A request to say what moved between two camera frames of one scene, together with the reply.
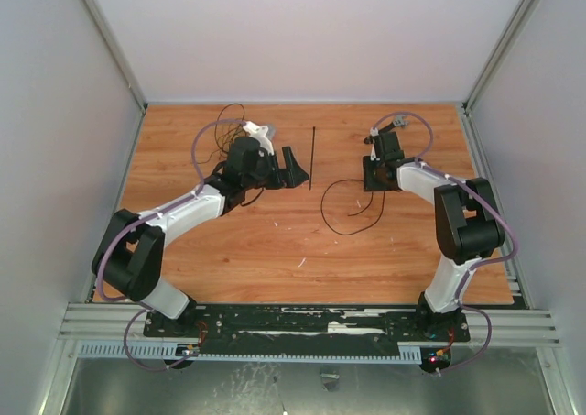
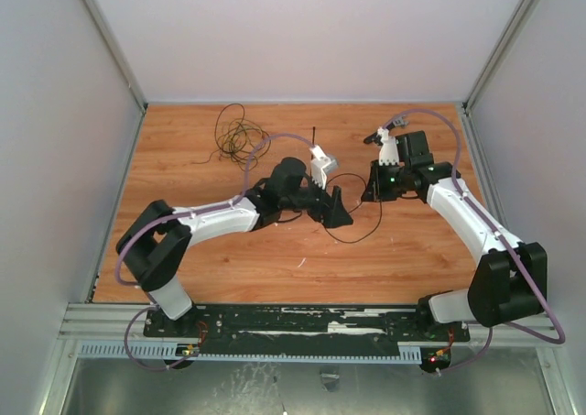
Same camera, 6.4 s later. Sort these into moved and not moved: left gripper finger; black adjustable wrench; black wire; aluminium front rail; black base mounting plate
Moved: black wire; left gripper finger
Not moved: black adjustable wrench; black base mounting plate; aluminium front rail
